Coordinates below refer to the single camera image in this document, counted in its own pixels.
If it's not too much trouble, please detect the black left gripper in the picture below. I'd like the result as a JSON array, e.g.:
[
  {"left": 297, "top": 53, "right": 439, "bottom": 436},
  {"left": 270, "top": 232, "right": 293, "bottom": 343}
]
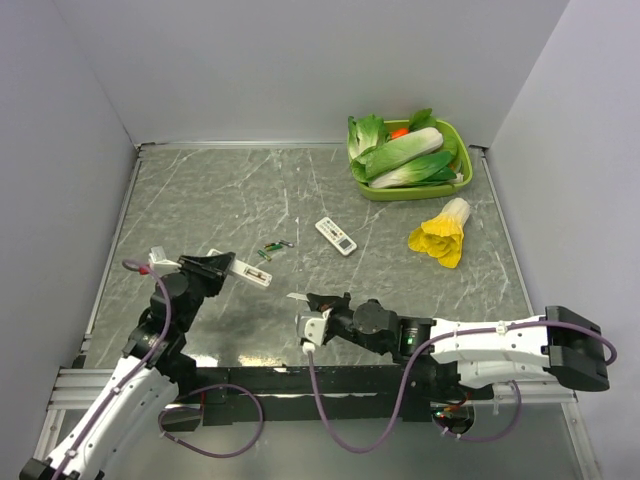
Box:
[{"left": 173, "top": 251, "right": 234, "bottom": 332}]

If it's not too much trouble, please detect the plain white remote control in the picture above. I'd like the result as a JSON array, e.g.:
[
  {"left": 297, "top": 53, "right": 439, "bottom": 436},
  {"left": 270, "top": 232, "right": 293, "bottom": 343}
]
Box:
[{"left": 229, "top": 259, "right": 272, "bottom": 288}]

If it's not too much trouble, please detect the white battery cover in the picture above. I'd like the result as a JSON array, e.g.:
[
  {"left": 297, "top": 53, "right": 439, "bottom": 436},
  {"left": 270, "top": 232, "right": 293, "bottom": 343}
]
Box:
[{"left": 286, "top": 292, "right": 308, "bottom": 302}]

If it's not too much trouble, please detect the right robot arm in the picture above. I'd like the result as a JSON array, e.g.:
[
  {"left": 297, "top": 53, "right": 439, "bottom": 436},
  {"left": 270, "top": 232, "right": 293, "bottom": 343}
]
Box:
[{"left": 295, "top": 294, "right": 617, "bottom": 399}]

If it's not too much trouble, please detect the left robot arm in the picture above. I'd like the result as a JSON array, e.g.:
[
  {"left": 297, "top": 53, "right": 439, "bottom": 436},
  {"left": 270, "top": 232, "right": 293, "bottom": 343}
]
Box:
[{"left": 19, "top": 252, "right": 236, "bottom": 479}]

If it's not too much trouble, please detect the white remote with buttons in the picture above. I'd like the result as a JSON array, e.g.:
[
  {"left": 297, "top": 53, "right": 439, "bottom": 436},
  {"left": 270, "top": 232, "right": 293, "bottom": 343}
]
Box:
[{"left": 315, "top": 217, "right": 357, "bottom": 257}]

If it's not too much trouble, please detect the black base bar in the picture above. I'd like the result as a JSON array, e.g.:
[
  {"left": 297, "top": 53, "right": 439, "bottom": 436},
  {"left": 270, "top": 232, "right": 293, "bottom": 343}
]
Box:
[{"left": 178, "top": 365, "right": 494, "bottom": 426}]

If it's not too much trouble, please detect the yellow toy cabbage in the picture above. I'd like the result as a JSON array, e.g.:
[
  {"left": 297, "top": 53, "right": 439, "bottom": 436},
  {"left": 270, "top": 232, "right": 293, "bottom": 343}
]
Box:
[{"left": 408, "top": 198, "right": 471, "bottom": 269}]

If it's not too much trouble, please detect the green toy lettuce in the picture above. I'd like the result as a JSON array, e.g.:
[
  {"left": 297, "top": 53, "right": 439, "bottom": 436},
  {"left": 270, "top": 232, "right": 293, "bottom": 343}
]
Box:
[{"left": 347, "top": 114, "right": 390, "bottom": 160}]

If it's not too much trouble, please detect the green toy bok choy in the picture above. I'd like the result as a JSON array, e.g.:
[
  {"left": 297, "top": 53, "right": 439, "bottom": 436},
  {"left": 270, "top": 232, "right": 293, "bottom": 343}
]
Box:
[{"left": 369, "top": 151, "right": 457, "bottom": 189}]

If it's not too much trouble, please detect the orange toy carrot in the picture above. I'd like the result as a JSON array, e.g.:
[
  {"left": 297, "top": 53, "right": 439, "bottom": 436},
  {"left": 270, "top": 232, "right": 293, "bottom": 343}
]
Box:
[{"left": 391, "top": 128, "right": 409, "bottom": 139}]

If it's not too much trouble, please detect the large green toy cabbage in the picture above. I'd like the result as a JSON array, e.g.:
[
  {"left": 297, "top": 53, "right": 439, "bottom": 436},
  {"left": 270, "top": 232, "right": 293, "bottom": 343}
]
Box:
[{"left": 364, "top": 127, "right": 444, "bottom": 180}]

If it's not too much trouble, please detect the green plastic basket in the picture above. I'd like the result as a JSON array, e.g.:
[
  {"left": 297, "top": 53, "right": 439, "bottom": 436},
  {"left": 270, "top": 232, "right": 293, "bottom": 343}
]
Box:
[{"left": 348, "top": 109, "right": 473, "bottom": 201}]

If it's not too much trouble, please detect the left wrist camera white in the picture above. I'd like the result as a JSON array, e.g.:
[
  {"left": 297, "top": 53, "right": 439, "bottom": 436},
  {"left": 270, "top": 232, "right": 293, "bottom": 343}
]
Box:
[{"left": 138, "top": 246, "right": 180, "bottom": 276}]

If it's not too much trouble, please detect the aluminium frame rail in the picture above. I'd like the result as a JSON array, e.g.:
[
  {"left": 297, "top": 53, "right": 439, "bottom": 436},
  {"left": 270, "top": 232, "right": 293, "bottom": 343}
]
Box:
[{"left": 46, "top": 368, "right": 578, "bottom": 411}]

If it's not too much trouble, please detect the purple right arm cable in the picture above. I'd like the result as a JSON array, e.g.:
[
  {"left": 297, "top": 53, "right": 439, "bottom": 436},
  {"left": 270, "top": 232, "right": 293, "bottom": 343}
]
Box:
[{"left": 305, "top": 319, "right": 619, "bottom": 454}]

